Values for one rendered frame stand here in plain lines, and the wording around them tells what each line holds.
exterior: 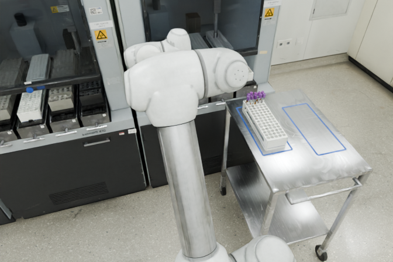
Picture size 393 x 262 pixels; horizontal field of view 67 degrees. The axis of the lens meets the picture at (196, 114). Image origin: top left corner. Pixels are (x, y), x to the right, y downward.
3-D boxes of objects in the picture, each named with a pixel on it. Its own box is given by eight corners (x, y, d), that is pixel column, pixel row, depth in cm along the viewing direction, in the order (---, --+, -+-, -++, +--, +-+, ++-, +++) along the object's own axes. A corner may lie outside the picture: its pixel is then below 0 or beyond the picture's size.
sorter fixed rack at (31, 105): (29, 90, 172) (25, 82, 168) (47, 88, 174) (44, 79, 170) (21, 124, 150) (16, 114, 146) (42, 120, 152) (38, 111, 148)
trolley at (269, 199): (217, 188, 215) (223, 97, 162) (276, 175, 224) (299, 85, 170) (253, 285, 166) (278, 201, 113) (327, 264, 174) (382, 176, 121)
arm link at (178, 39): (188, 54, 141) (160, 59, 138) (186, 23, 131) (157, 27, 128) (194, 66, 134) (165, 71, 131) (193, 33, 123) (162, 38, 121)
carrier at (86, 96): (103, 99, 162) (101, 90, 158) (104, 102, 161) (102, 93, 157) (82, 103, 160) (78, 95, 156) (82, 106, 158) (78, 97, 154)
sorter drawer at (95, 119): (83, 63, 208) (80, 52, 202) (103, 60, 211) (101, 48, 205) (83, 133, 155) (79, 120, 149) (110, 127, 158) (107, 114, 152)
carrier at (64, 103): (74, 104, 159) (71, 96, 155) (74, 107, 157) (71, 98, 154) (51, 109, 156) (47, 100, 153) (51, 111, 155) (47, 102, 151)
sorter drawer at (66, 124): (60, 66, 205) (56, 55, 199) (81, 64, 208) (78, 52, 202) (52, 139, 152) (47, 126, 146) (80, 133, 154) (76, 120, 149)
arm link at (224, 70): (230, 40, 88) (186, 47, 85) (258, 44, 71) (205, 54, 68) (234, 83, 92) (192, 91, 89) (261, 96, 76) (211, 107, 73)
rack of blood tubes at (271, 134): (241, 109, 154) (242, 100, 150) (259, 106, 156) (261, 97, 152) (265, 151, 132) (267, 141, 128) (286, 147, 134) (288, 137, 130)
